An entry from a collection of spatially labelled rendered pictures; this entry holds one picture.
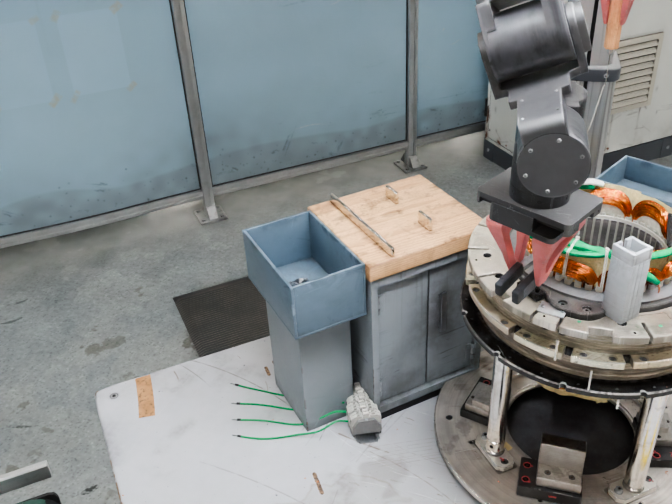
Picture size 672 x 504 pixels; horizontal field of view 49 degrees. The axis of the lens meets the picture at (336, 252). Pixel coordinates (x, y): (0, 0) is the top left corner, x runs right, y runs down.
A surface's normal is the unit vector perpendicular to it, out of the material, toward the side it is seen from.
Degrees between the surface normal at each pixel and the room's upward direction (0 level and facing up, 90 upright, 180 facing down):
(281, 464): 0
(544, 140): 91
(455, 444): 0
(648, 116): 90
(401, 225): 0
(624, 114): 91
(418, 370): 90
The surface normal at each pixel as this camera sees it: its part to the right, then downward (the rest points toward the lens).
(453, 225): -0.04, -0.84
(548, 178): -0.21, 0.56
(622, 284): -0.87, 0.30
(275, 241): 0.46, 0.47
